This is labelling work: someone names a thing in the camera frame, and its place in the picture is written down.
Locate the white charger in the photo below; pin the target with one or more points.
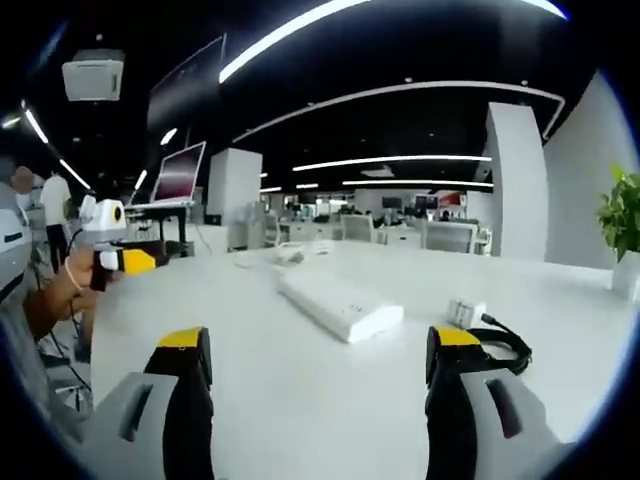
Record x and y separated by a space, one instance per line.
466 312

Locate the green potted plant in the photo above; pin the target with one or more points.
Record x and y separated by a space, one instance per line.
622 215

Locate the dark hanging ceiling panel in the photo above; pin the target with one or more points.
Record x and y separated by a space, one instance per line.
187 82

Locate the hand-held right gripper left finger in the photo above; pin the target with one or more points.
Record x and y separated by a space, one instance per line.
150 420

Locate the white power strip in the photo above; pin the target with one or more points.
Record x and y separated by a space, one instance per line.
340 310

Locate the white chest-worn device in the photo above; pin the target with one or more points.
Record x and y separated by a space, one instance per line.
11 240

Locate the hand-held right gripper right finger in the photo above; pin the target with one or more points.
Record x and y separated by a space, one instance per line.
480 425

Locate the white office chair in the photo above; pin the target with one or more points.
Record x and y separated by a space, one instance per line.
359 229
450 237

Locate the white desk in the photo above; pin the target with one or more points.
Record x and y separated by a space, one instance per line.
310 390

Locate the ceiling air conditioner unit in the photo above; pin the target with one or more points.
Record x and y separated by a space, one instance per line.
94 75

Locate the black-legged standing desk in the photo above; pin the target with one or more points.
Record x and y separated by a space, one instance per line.
165 220

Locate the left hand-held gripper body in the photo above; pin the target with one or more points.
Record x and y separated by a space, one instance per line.
102 220

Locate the open silver laptop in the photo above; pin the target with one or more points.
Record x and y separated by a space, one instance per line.
177 172

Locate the white plant pot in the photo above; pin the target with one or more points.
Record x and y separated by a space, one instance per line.
627 277

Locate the white wristband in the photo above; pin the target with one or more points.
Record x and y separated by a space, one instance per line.
73 274

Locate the person's left hand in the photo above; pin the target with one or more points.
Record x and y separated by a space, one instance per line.
84 280

